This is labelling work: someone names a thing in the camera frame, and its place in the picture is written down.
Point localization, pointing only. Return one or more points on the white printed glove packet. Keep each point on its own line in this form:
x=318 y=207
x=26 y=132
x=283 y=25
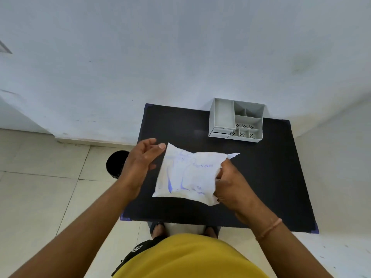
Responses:
x=188 y=173

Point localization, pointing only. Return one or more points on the grey plastic organizer box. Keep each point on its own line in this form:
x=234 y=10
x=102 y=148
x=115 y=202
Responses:
x=223 y=115

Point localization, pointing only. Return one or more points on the person's foot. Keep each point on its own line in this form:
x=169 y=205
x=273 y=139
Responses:
x=211 y=231
x=158 y=230

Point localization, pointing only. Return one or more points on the black round trash bin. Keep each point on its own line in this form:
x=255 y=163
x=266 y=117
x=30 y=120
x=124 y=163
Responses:
x=116 y=165

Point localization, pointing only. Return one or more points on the person's right hand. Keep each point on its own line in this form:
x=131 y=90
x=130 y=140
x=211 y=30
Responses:
x=234 y=191

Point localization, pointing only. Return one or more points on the person's left forearm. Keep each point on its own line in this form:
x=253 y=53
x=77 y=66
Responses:
x=78 y=234

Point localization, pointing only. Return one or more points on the yellow shirt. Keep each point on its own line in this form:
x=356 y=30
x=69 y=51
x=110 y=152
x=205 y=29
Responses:
x=188 y=257

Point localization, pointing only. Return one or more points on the person's right foot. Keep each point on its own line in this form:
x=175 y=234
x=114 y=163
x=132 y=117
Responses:
x=211 y=231

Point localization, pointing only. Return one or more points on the person's left foot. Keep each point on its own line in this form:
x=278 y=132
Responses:
x=158 y=230

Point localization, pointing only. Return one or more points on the person's left hand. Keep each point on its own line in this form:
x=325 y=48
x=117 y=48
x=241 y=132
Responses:
x=139 y=167

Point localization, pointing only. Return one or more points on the person's right forearm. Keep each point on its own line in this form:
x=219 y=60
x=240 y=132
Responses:
x=284 y=251

